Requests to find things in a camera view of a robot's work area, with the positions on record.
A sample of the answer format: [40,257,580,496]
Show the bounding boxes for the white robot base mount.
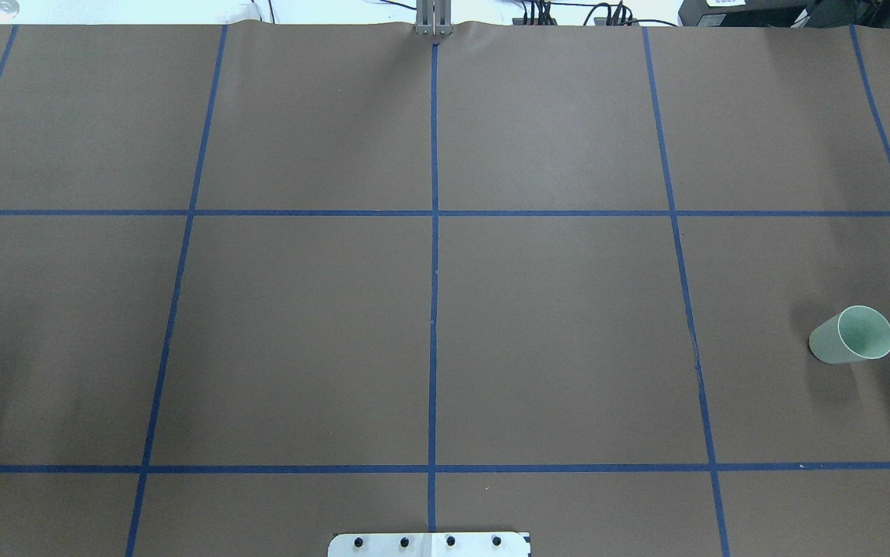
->
[327,531,532,556]

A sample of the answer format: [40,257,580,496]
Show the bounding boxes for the black equipment box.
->
[678,1,890,29]

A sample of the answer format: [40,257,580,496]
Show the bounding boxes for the black cables behind table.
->
[512,0,681,29]

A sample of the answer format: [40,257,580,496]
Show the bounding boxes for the grey metal clamp bracket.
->
[415,0,454,36]

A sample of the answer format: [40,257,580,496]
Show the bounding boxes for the light green plastic cup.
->
[808,306,890,364]

